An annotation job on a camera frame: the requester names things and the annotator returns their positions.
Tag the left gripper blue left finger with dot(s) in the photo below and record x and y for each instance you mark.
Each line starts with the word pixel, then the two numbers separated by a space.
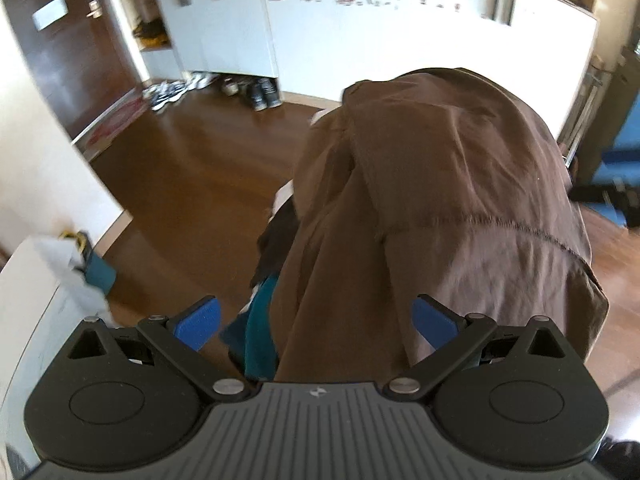
pixel 179 340

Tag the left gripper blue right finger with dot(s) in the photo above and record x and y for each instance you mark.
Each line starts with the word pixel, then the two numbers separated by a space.
pixel 457 341

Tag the brown t-shirt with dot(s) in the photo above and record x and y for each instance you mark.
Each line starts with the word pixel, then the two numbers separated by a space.
pixel 442 183

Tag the teal garment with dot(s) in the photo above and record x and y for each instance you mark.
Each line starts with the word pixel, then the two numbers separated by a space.
pixel 248 337

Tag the black garment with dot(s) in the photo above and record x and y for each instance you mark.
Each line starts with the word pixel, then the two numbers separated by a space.
pixel 275 242

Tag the white crumpled cloth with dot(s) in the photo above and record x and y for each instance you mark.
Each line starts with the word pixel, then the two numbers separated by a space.
pixel 61 258

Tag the red doormat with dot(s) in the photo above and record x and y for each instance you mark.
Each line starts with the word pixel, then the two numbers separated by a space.
pixel 100 134

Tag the blue chair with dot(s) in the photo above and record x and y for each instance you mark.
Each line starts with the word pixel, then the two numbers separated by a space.
pixel 614 189

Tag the striped shoes pile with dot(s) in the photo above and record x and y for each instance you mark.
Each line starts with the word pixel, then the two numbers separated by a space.
pixel 159 96

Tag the dark sneakers pair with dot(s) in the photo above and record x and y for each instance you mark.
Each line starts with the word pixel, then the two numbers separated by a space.
pixel 259 93

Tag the white cabinet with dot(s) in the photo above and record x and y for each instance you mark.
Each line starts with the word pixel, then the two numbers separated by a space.
pixel 537 49

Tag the dark wooden door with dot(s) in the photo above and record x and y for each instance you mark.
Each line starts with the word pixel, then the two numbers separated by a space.
pixel 75 52

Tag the teal bag with yellow handle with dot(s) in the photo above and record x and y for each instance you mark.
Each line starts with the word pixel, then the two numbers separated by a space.
pixel 97 272

